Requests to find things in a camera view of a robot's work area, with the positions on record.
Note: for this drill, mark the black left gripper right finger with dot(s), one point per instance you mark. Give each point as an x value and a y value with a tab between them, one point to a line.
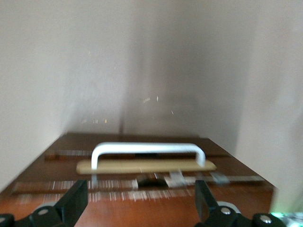
208	210

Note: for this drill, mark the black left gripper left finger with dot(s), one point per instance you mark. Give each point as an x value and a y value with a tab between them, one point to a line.
71	203

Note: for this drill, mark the dark brown wooden cabinet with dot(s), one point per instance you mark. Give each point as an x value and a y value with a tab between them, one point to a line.
154	212

